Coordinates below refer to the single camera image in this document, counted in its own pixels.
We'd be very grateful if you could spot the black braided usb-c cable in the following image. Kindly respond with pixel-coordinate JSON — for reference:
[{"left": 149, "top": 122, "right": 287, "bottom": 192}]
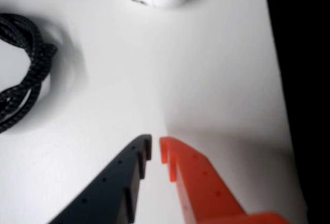
[{"left": 0, "top": 12, "right": 58, "bottom": 134}]

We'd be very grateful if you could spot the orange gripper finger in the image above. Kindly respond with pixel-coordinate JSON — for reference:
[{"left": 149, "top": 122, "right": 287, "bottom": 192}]
[{"left": 159, "top": 136, "right": 292, "bottom": 224}]

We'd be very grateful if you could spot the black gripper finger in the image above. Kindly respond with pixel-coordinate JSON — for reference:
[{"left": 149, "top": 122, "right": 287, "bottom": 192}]
[{"left": 48, "top": 134, "right": 153, "bottom": 224}]

